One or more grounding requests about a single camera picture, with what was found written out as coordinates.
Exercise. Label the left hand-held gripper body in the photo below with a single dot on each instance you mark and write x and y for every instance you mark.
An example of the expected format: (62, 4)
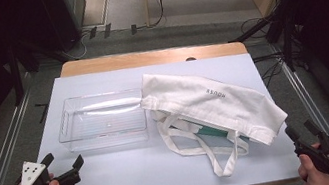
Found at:
(37, 184)

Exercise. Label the clear plastic container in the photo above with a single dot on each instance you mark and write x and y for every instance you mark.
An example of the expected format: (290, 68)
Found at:
(102, 119)

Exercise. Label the white cloth tote bag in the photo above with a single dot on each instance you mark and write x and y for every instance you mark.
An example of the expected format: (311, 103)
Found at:
(207, 98)

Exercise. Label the person's right hand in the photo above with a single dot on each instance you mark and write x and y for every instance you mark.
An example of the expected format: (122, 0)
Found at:
(315, 175)

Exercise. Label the white table mat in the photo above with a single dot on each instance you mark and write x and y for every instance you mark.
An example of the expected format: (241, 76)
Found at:
(132, 172)

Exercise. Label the green snack packet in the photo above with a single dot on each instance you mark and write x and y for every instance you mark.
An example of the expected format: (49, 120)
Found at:
(213, 131)

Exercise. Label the black metal stand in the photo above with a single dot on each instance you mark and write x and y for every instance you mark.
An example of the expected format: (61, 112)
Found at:
(280, 29)

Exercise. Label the black cabinet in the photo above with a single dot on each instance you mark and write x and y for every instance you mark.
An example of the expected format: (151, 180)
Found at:
(66, 14)

